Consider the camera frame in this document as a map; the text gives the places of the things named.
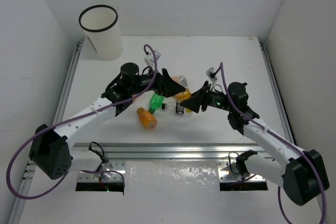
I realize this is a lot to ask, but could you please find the white cylindrical bin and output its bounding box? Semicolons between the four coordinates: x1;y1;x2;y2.
78;4;123;61

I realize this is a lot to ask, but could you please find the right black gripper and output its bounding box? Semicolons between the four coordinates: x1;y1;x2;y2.
180;81;234;113

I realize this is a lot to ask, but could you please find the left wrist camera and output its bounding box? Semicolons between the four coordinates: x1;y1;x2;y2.
144;50;161;69

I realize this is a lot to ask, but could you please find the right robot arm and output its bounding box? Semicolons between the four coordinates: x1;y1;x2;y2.
182;82;330;206

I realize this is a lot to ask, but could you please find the white foam pad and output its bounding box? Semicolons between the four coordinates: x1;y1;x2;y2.
125;161;219;195

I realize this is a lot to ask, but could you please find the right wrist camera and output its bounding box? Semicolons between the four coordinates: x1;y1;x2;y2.
205;67;218;82

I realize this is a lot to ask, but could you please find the clear bottle black label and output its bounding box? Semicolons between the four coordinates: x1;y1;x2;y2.
161;102;192;117

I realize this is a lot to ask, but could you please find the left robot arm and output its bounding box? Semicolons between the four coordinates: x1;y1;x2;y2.
29;62;185;180

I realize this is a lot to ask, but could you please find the aluminium frame rail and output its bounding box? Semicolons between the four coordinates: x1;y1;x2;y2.
7;39;313;224

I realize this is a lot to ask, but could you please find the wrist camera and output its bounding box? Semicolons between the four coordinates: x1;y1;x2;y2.
144;50;161;69
205;67;218;82

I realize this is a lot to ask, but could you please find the green plastic bottle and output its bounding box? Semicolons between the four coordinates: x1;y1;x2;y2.
148;93;164;114

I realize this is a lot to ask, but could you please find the clear bottle orange label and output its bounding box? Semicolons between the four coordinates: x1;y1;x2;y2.
172;75;188;88

